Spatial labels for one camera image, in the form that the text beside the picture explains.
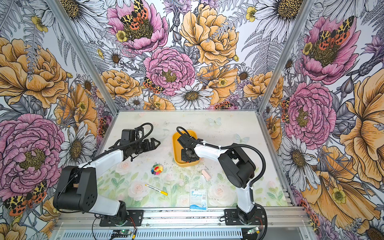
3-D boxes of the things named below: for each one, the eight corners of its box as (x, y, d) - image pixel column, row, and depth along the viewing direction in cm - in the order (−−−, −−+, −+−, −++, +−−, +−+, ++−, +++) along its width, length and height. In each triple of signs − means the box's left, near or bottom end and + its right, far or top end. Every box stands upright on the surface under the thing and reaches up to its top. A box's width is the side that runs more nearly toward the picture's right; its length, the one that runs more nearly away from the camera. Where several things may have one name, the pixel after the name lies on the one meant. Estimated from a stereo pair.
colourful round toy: (151, 174, 91) (150, 173, 89) (153, 165, 94) (152, 164, 93) (162, 174, 91) (161, 173, 89) (163, 165, 94) (162, 164, 93)
